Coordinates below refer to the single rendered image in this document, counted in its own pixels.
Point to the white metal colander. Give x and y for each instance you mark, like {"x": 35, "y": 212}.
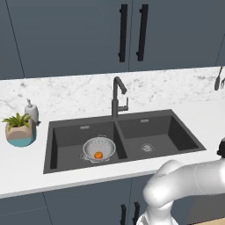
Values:
{"x": 98, "y": 145}

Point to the grey hanging fork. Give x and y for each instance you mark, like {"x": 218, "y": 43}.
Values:
{"x": 223, "y": 83}

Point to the orange tangerine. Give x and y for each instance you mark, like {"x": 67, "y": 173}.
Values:
{"x": 98, "y": 155}

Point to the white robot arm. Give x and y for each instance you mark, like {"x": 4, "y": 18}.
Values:
{"x": 181, "y": 183}

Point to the dark grey double sink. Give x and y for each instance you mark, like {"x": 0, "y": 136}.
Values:
{"x": 152, "y": 133}

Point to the dark grey sink faucet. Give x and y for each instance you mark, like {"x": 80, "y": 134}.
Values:
{"x": 114, "y": 102}

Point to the green plant in pot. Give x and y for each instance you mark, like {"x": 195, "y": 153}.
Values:
{"x": 20, "y": 133}

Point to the blue-grey lower cupboard door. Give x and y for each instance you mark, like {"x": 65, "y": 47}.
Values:
{"x": 20, "y": 209}
{"x": 88, "y": 203}
{"x": 140, "y": 190}

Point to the white soap dispenser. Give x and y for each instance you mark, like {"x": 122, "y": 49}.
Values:
{"x": 32, "y": 111}

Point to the dark hanging spoon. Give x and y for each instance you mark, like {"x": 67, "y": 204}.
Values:
{"x": 217, "y": 82}

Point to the narrow blue-grey upper cupboard door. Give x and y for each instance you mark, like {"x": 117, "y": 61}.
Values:
{"x": 8, "y": 44}

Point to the wide blue-grey upper cupboard door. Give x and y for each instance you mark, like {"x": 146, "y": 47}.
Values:
{"x": 67, "y": 35}

